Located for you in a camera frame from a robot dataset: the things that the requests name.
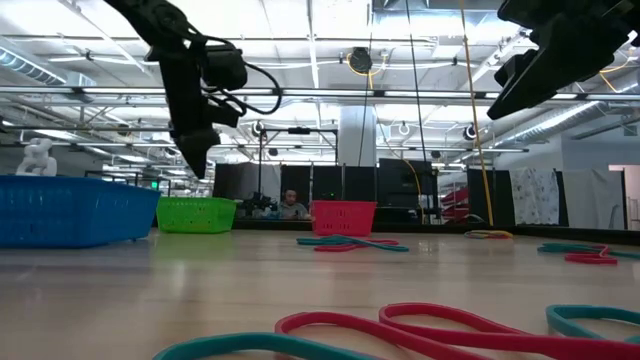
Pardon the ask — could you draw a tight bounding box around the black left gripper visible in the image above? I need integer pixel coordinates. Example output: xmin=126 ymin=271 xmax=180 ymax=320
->
xmin=147 ymin=39 xmax=241 ymax=180

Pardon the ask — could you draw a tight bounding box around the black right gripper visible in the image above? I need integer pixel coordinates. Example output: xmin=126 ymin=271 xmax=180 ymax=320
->
xmin=487 ymin=0 xmax=640 ymax=120

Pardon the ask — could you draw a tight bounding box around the yellow rubber band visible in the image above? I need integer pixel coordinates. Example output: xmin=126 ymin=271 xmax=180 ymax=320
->
xmin=463 ymin=229 xmax=514 ymax=239

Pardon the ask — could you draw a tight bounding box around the dark grey partition panel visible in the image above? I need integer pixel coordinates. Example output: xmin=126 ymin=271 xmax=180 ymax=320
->
xmin=213 ymin=162 xmax=282 ymax=202

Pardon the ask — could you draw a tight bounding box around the green plastic basket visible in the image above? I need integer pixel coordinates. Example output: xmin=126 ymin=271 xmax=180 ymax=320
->
xmin=155 ymin=196 xmax=238 ymax=235

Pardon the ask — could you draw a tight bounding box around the long ceiling light strip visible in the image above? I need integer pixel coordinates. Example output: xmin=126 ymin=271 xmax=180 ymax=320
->
xmin=0 ymin=85 xmax=640 ymax=101

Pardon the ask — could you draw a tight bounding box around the horizontal ceiling pipe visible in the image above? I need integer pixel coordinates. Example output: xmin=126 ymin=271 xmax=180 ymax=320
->
xmin=0 ymin=124 xmax=222 ymax=135

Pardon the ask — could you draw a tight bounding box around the person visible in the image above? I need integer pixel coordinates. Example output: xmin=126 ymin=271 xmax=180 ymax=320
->
xmin=277 ymin=188 xmax=311 ymax=221

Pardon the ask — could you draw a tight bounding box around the black partition panel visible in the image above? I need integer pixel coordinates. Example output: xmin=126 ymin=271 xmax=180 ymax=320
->
xmin=378 ymin=158 xmax=440 ymax=209
xmin=279 ymin=164 xmax=377 ymax=221
xmin=467 ymin=168 xmax=516 ymax=227

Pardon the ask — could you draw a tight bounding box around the blue plastic basket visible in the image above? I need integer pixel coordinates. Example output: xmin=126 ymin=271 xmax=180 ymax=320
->
xmin=0 ymin=173 xmax=162 ymax=250

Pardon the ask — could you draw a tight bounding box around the white patterned cloth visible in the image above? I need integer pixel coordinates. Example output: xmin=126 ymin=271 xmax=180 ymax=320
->
xmin=508 ymin=167 xmax=561 ymax=226

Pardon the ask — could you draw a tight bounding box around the grey hanging cloth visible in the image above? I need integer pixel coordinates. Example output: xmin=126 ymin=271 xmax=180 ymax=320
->
xmin=562 ymin=167 xmax=626 ymax=230

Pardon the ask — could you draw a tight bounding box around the white building pillar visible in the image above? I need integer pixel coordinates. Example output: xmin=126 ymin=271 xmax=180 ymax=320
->
xmin=338 ymin=104 xmax=378 ymax=168

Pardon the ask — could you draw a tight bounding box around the red plastic basket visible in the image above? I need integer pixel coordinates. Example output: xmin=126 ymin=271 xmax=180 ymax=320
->
xmin=310 ymin=200 xmax=378 ymax=238

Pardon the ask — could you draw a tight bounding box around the white robot figure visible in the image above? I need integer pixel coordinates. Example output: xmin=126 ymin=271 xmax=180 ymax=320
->
xmin=14 ymin=137 xmax=59 ymax=177

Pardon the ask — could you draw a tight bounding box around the red storage rack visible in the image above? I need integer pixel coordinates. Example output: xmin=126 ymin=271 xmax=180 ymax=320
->
xmin=439 ymin=184 xmax=471 ymax=224

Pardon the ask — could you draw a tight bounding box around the silver ceiling duct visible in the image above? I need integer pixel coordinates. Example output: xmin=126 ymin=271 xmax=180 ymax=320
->
xmin=0 ymin=46 xmax=69 ymax=87
xmin=499 ymin=97 xmax=640 ymax=147

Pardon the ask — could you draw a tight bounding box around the black camera rig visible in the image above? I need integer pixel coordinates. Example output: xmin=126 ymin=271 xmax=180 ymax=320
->
xmin=240 ymin=191 xmax=279 ymax=219

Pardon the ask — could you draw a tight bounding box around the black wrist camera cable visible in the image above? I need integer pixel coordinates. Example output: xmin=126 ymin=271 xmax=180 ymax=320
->
xmin=204 ymin=34 xmax=284 ymax=117

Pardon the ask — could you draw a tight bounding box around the black frame stand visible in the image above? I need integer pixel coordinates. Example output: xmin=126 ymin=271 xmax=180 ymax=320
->
xmin=257 ymin=126 xmax=340 ymax=221

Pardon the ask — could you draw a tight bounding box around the black table frame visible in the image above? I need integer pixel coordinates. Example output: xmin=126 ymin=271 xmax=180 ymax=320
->
xmin=149 ymin=217 xmax=640 ymax=247

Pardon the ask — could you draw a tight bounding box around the black hanging cable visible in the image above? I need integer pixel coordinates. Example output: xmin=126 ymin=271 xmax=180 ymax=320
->
xmin=357 ymin=29 xmax=375 ymax=167
xmin=404 ymin=0 xmax=430 ymax=164

